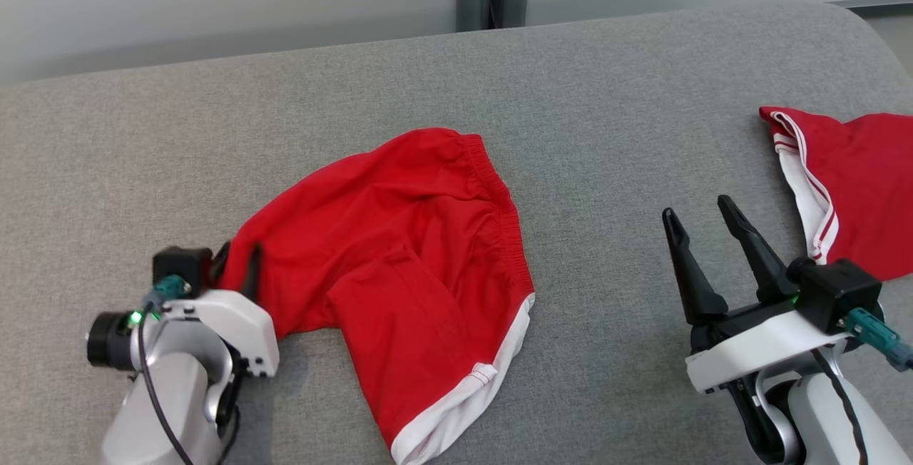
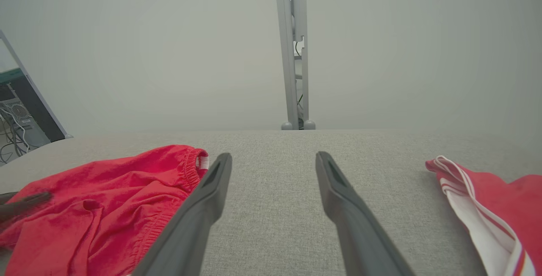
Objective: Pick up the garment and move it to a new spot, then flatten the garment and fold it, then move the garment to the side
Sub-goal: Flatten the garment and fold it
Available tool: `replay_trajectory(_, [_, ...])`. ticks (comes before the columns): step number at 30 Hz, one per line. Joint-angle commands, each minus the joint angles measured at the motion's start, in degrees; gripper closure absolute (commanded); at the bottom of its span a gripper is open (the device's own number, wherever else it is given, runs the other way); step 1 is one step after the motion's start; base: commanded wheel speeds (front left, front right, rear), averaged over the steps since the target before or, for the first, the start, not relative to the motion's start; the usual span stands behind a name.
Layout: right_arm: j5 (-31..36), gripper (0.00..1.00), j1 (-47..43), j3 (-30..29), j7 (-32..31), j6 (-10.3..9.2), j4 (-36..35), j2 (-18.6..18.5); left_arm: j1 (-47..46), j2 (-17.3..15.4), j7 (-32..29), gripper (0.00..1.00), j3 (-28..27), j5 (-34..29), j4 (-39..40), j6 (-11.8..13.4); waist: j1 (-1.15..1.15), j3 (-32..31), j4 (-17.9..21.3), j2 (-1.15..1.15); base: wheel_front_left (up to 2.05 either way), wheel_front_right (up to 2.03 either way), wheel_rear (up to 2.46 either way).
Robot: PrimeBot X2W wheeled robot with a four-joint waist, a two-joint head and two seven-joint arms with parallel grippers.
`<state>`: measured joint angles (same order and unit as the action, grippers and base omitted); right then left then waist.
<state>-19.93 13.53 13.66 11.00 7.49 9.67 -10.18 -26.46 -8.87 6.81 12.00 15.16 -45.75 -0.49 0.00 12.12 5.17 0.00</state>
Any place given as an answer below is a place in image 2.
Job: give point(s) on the red shorts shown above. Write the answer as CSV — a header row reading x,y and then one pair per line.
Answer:
x,y
106,208

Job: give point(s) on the grey metal partition post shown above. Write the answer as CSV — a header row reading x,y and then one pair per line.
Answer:
x,y
284,56

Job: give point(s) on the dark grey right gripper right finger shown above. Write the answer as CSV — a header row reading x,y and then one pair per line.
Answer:
x,y
360,233

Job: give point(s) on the red white basketball jersey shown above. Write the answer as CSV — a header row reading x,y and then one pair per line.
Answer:
x,y
508,208

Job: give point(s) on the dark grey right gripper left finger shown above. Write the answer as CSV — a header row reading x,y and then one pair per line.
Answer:
x,y
194,225

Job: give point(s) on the grey tubular metal frame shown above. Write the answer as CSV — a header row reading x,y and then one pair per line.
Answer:
x,y
51,115

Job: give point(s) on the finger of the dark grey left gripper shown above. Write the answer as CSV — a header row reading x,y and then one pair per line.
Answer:
x,y
25,206

